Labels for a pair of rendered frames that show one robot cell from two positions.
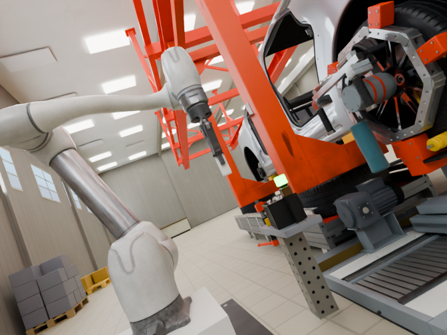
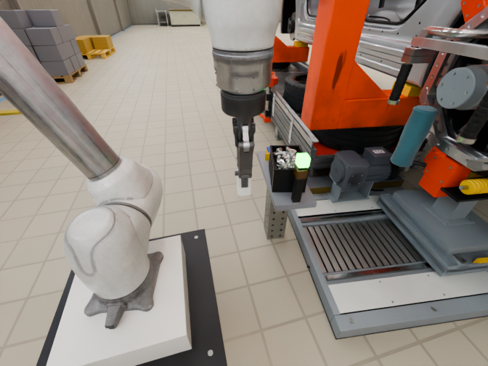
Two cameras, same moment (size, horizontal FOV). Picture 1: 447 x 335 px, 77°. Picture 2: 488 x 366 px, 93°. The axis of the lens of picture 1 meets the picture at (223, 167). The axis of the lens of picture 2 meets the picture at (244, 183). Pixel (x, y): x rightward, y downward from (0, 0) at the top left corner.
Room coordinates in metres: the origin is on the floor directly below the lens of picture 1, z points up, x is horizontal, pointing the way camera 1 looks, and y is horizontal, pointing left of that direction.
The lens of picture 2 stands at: (0.49, -0.02, 1.07)
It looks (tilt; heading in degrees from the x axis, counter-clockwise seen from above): 37 degrees down; 2
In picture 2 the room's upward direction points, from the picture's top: straight up
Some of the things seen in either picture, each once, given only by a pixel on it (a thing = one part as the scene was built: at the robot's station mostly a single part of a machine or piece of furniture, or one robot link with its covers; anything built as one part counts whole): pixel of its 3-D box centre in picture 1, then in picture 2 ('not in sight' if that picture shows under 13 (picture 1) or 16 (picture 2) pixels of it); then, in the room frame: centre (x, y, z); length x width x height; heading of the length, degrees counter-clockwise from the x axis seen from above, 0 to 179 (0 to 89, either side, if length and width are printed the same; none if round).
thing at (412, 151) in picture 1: (424, 151); (451, 173); (1.35, -0.89, 0.48); 0.16 x 0.12 x 0.17; 100
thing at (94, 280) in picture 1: (93, 282); (93, 46); (7.46, 4.34, 0.21); 1.21 x 0.80 x 0.42; 17
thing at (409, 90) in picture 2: (357, 134); (412, 88); (1.87, -0.90, 0.70); 0.14 x 0.14 x 0.05; 10
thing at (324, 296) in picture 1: (304, 268); (276, 205); (1.41, -0.16, 0.21); 0.10 x 0.10 x 0.42; 10
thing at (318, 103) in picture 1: (321, 102); (418, 54); (1.48, -0.62, 0.93); 0.09 x 0.05 x 0.05; 100
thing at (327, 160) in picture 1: (336, 145); (382, 91); (1.84, -0.73, 0.69); 0.52 x 0.17 x 0.35; 100
